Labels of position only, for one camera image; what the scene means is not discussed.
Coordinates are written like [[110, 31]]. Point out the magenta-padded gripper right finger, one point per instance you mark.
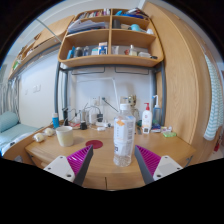
[[160, 166]]

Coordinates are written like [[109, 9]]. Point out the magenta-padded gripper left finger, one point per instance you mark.
[[63, 166]]

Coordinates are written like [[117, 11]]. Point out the clear plastic water bottle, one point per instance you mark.
[[123, 136]]

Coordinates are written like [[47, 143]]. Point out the cream ceramic cup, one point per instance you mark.
[[65, 135]]

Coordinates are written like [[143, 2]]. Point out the green small box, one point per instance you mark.
[[169, 134]]

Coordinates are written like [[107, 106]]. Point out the flat round red coaster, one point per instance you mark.
[[94, 144]]

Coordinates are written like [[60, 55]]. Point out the black power adapter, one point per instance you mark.
[[83, 126]]

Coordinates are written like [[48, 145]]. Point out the blue can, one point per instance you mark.
[[55, 120]]

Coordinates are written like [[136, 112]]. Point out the white pump bottle red top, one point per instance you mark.
[[146, 119]]

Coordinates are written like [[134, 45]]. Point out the clear spray bottle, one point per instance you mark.
[[156, 113]]

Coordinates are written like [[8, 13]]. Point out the white power strip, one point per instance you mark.
[[102, 124]]

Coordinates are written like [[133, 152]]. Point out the bed with teal bedding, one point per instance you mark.
[[13, 131]]

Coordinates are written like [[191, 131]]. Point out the striped hanging towel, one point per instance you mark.
[[213, 100]]

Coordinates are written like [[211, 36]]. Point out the wooden tall wardrobe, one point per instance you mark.
[[181, 73]]

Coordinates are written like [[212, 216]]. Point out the wooden shelf unit with items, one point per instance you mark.
[[110, 33]]

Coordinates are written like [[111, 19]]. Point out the wooden bunk bed frame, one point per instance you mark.
[[36, 43]]

